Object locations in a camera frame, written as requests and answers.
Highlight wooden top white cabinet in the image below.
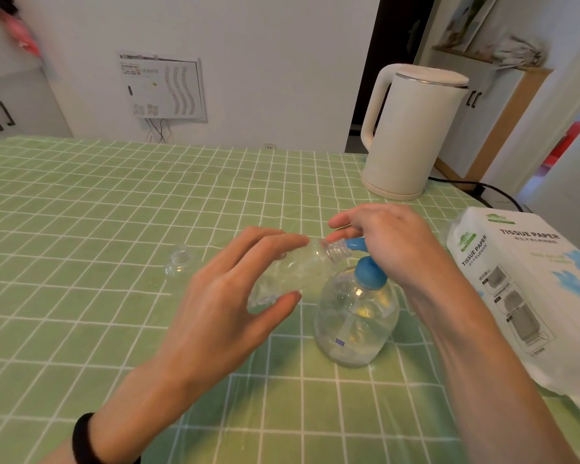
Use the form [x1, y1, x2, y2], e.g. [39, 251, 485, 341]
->
[0, 19, 73, 143]

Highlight large clear bottle blue pump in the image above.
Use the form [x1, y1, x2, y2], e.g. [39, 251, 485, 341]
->
[313, 238, 400, 369]

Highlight person's right hand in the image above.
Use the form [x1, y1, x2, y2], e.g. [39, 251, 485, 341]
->
[327, 203, 458, 310]

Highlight pink hanging item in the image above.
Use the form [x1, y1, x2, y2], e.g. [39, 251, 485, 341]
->
[2, 14, 42, 59]

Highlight crumpled grey paper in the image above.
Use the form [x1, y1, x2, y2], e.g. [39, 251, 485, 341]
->
[492, 35, 547, 68]

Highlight small clear plastic bottle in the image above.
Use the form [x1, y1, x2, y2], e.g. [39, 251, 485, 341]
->
[163, 244, 197, 278]
[247, 238, 353, 310]

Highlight person's left hand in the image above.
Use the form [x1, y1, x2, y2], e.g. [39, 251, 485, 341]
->
[154, 226, 311, 397]

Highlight cream electric kettle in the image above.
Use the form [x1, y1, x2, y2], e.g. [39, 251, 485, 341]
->
[360, 63, 470, 202]

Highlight white wall panel cover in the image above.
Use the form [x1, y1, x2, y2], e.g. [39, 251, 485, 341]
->
[117, 50, 208, 123]

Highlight white door wooden side cabinet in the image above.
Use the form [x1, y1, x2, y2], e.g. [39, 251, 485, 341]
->
[427, 46, 554, 182]

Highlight leaning framed picture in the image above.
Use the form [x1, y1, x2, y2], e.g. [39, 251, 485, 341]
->
[437, 0, 501, 53]

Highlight red object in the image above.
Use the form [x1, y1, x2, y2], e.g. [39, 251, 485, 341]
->
[541, 121, 580, 172]

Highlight person's right forearm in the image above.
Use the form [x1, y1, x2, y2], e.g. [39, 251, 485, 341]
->
[405, 284, 580, 464]

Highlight green checked tablecloth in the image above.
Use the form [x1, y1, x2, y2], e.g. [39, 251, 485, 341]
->
[0, 135, 580, 464]

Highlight black wrist band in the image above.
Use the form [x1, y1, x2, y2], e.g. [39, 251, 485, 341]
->
[71, 412, 142, 464]

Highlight black power cable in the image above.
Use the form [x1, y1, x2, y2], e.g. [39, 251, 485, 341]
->
[427, 176, 525, 213]

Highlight person's left forearm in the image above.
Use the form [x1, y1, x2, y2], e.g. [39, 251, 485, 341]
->
[38, 362, 233, 464]

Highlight white tissue paper pack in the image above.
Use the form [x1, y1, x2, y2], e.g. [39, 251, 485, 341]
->
[446, 206, 580, 411]

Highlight thin loose wall wires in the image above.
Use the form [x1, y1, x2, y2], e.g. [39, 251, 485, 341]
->
[144, 118, 173, 143]

